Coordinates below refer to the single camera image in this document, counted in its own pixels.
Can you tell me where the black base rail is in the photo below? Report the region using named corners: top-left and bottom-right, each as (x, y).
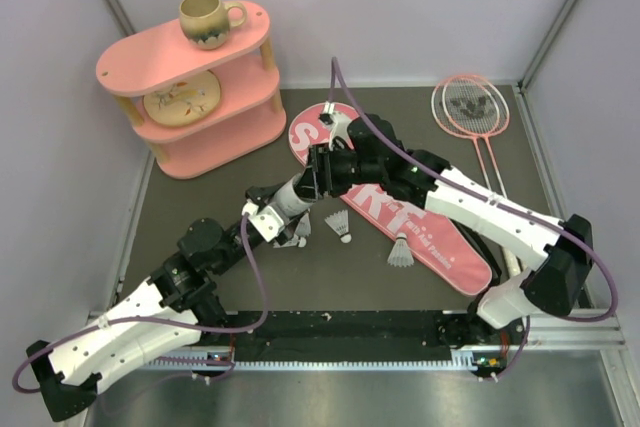
top-left (82, 309), bottom-right (621, 373)

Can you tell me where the beige ceramic mug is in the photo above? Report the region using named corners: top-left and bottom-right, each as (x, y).
top-left (179, 0), bottom-right (248, 50)

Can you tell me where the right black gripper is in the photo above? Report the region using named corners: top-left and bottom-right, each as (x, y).
top-left (291, 142), bottom-right (385, 203)

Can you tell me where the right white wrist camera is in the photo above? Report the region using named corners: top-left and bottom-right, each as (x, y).
top-left (319, 101), bottom-right (353, 152)

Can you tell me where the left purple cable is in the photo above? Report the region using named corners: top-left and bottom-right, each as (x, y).
top-left (12, 214), bottom-right (271, 393)

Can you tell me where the pink badminton racket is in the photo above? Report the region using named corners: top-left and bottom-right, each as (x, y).
top-left (430, 78), bottom-right (506, 201)
top-left (441, 74), bottom-right (516, 268)

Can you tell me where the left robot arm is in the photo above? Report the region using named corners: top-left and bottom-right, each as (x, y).
top-left (26, 184), bottom-right (308, 422)

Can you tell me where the pink badminton racket left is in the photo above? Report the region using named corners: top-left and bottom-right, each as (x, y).
top-left (430, 78), bottom-right (506, 201)

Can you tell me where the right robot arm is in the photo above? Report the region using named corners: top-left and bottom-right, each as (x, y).
top-left (288, 104), bottom-right (593, 343)

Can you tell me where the white plastic shuttlecock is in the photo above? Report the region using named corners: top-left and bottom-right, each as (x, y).
top-left (273, 237), bottom-right (307, 248)
top-left (324, 209), bottom-right (352, 243)
top-left (387, 236), bottom-right (414, 268)
top-left (294, 213), bottom-right (311, 237)

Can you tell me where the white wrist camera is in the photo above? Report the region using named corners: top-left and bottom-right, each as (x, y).
top-left (242, 200), bottom-right (288, 242)
top-left (319, 101), bottom-right (353, 152)

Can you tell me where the white shuttlecock tube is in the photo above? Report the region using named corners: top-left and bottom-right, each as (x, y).
top-left (272, 178), bottom-right (314, 219)

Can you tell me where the cream floral plate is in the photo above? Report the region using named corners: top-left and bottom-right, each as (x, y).
top-left (142, 71), bottom-right (221, 128)

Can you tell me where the pink badminton racket right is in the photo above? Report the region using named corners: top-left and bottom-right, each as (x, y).
top-left (441, 74), bottom-right (516, 268)

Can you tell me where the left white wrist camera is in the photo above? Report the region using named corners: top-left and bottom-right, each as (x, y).
top-left (242, 200), bottom-right (288, 242)

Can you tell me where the pink sport racket bag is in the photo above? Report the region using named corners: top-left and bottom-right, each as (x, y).
top-left (288, 103), bottom-right (493, 296)

